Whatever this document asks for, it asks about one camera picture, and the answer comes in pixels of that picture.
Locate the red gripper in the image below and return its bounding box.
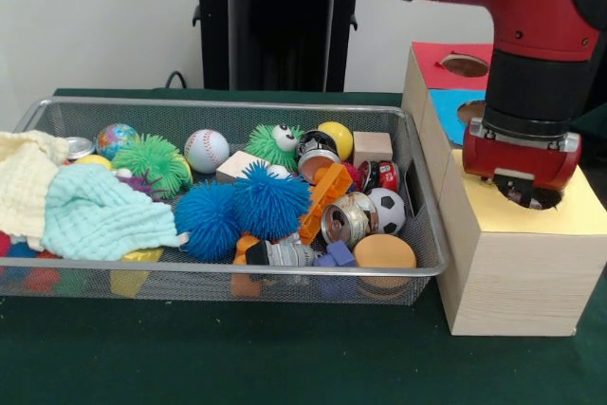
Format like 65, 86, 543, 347
462, 120, 583, 211

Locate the mint green cloth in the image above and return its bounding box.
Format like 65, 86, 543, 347
40, 163, 189, 261

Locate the cream yellow cloth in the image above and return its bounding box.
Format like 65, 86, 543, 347
0, 130, 69, 237

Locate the wooden box with three holes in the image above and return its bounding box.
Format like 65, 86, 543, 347
402, 42, 607, 338

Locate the shallow clear mesh bin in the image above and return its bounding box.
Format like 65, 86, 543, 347
0, 95, 452, 306

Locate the black white toy soccer ball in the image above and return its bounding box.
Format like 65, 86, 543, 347
365, 188, 407, 236

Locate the peach orange ball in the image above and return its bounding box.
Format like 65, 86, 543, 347
353, 234, 418, 271

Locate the small wooden cube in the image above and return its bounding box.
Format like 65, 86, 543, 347
353, 132, 394, 167
216, 151, 267, 183

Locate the silver drinks can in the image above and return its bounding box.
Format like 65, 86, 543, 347
320, 194, 373, 249

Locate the yellow ball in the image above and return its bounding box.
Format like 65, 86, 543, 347
318, 121, 354, 161

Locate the orange plastic toy brick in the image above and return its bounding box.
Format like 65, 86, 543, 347
299, 163, 354, 247

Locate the blue spiky ball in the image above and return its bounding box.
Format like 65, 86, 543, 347
174, 182, 243, 262
235, 162, 312, 242

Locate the white toy baseball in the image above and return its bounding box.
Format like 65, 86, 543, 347
184, 130, 231, 175

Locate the large light green spiky ball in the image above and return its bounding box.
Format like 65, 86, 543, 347
112, 135, 193, 199

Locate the globe print ball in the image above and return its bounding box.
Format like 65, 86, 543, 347
96, 123, 140, 161

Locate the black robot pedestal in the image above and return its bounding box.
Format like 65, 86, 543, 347
183, 0, 382, 93

